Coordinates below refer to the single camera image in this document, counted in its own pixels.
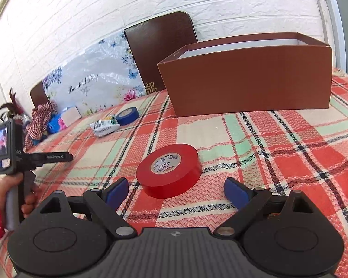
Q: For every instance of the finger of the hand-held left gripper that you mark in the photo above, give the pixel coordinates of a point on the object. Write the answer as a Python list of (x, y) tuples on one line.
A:
[(52, 157)]

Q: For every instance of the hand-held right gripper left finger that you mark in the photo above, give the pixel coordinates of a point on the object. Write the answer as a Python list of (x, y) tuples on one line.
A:
[(119, 192)]

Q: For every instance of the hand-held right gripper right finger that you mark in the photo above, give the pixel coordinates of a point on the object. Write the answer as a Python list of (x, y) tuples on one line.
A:
[(235, 192)]

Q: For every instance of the red tape roll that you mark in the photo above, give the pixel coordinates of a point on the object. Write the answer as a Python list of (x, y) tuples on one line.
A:
[(174, 182)]

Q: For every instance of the brown cardboard box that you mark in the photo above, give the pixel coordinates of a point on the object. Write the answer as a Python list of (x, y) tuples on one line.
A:
[(249, 84)]

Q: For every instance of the person's left hand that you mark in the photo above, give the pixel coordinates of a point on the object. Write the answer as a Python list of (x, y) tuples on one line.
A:
[(5, 185)]

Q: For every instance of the blue floral tissue pack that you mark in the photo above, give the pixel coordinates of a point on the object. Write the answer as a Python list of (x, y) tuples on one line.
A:
[(58, 123)]

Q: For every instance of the red white checked cloth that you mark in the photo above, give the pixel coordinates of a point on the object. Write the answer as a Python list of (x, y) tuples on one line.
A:
[(39, 121)]

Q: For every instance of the dark red dried plant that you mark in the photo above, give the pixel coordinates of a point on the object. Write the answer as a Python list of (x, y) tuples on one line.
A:
[(13, 107)]

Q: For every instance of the small brown headboard panel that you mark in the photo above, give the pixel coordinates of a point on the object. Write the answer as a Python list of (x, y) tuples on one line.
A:
[(39, 95)]

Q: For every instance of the black white printed packet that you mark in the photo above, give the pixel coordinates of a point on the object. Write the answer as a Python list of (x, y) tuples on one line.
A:
[(104, 127)]

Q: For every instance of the red green plaid blanket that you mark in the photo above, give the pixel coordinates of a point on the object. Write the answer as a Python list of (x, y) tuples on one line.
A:
[(278, 150)]

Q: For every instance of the blue tape roll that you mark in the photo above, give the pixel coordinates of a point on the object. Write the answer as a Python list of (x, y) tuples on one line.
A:
[(130, 115)]

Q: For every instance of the white floral plastic sheet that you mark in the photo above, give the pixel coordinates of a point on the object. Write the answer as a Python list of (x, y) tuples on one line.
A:
[(98, 84)]

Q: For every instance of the large brown headboard panel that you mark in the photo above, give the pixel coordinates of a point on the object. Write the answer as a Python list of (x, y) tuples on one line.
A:
[(162, 49)]

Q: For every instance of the white door frame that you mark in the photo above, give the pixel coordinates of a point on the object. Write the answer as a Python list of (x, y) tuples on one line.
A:
[(327, 20)]

